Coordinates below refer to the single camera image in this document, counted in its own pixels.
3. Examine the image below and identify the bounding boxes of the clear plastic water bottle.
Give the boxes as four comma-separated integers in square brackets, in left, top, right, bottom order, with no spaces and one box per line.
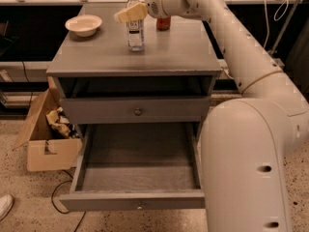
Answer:
[126,0,144,51]

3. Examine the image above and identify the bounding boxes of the open cardboard box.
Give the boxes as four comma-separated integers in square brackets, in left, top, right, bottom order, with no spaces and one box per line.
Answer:
[14,77,82,172]

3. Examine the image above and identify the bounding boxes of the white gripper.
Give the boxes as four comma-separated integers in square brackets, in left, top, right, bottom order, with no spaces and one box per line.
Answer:
[114,0,187,23]

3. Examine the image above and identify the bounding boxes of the grey drawer cabinet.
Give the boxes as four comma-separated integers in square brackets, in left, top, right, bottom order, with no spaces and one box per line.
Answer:
[46,1,222,213]

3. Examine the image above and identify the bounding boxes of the black floor cable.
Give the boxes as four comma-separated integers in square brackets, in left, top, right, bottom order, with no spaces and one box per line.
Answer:
[50,169,87,232]

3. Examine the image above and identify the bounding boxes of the white ceramic bowl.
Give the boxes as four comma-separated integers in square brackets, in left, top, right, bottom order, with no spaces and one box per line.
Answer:
[65,14,102,37]

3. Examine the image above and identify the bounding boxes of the crumpled yellow packing scraps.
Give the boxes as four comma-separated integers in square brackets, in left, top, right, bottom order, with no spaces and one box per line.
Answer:
[45,107,71,138]

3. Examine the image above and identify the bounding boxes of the grey wall ledge rail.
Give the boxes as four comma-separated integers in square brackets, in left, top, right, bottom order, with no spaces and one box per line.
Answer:
[0,58,286,83]

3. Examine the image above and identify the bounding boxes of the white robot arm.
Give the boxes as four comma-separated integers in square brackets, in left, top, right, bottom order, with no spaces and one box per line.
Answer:
[114,0,309,232]

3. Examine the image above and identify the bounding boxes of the white hanging cable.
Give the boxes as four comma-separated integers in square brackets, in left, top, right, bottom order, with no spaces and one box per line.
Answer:
[260,0,290,50]

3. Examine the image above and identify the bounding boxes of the open grey lower drawer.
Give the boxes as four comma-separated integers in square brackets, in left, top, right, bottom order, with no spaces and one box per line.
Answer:
[60,123,205,211]

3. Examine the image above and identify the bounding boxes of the red soda can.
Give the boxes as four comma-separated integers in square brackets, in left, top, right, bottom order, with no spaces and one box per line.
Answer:
[156,17,171,31]

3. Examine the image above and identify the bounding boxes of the closed grey upper drawer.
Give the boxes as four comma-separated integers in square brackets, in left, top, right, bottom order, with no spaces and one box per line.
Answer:
[60,97,210,124]

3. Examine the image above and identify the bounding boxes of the white shoe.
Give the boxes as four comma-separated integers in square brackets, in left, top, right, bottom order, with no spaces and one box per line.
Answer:
[0,194,14,220]

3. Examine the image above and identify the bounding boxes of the metal stand pole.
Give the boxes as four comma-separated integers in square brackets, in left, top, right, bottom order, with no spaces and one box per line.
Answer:
[269,0,304,55]

